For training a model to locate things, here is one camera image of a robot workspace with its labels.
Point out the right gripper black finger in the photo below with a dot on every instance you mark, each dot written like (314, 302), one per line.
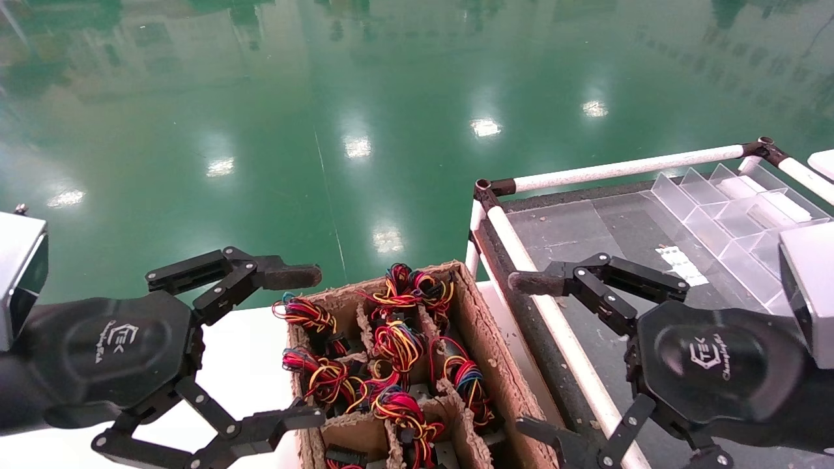
(541, 283)

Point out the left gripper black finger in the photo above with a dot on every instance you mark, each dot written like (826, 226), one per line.
(287, 275)

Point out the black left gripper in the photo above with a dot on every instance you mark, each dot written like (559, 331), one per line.
(111, 352)

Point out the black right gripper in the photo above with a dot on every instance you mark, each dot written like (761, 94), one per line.
(723, 371)

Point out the brown cardboard divider box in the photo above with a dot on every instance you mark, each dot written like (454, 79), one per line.
(495, 365)

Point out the black pipe joint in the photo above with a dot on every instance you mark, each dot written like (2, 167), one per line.
(488, 192)
(765, 151)

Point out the white paper label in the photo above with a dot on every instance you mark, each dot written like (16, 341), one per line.
(681, 264)

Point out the clear acrylic divider organizer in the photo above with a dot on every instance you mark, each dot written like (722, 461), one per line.
(717, 228)

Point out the white block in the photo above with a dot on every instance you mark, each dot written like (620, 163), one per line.
(782, 207)
(739, 187)

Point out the white panel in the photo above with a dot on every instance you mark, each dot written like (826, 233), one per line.
(824, 164)

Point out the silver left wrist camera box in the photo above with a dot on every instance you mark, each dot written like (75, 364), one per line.
(19, 260)

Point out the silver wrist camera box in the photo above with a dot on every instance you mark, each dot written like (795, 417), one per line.
(814, 286)
(19, 260)

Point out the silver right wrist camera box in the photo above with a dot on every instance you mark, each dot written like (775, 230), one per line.
(814, 286)

